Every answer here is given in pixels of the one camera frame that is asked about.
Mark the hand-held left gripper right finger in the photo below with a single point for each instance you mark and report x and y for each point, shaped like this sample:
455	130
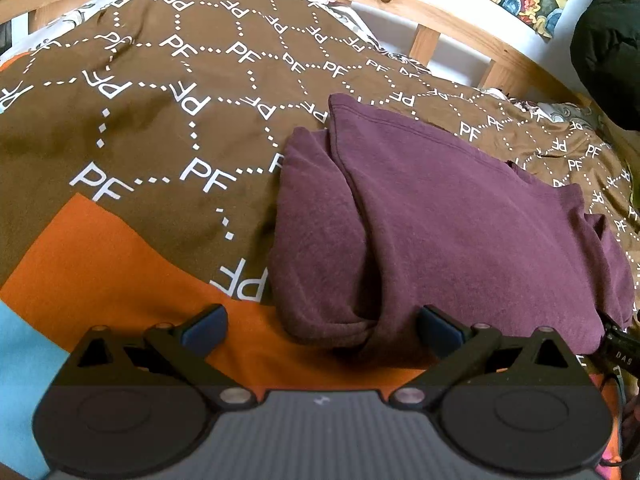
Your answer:
440	332

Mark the brown orange blue printed blanket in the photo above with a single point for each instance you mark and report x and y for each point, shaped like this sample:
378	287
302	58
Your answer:
125	125

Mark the maroon long-sleeve sweater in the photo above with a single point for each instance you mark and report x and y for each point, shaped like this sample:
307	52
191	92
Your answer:
440	220

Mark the wooden bed frame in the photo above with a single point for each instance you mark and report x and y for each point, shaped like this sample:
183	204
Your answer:
450	20

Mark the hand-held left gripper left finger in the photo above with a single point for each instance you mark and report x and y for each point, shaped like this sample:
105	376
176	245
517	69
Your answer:
202	331

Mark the black padded jacket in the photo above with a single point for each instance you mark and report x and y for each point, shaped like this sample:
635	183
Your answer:
612	55

